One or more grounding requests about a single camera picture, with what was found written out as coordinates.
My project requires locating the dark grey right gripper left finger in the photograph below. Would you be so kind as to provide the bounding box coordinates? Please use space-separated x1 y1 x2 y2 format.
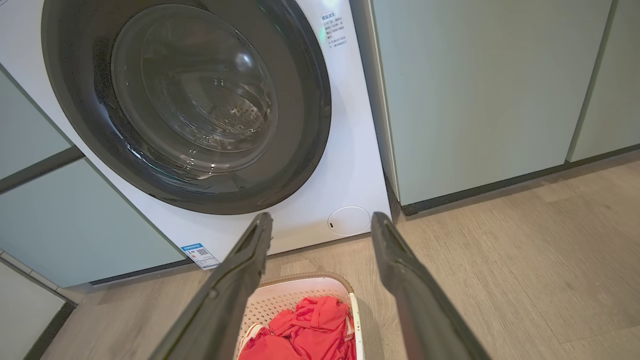
149 212 274 360

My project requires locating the dark round washing machine door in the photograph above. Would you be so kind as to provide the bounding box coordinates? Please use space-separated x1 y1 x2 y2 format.
41 0 332 216

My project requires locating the white text instruction sticker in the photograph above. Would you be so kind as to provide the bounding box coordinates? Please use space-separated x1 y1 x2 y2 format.
321 12 348 49

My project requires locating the blue energy label sticker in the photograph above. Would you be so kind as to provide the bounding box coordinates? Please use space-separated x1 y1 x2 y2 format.
181 243 221 270

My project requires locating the red garment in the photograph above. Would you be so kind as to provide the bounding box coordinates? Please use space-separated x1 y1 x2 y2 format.
238 296 357 360

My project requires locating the white perforated laundry basket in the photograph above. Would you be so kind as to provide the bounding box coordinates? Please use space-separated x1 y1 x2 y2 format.
233 272 365 360

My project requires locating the pale green cabinet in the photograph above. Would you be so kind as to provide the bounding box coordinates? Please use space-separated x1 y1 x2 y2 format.
566 0 640 163
350 0 613 217
0 65 187 288

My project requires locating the white front-load washing machine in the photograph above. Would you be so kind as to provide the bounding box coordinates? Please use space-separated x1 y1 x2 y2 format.
0 0 392 270

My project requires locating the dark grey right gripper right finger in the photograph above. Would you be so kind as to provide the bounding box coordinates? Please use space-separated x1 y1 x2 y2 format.
370 211 491 360

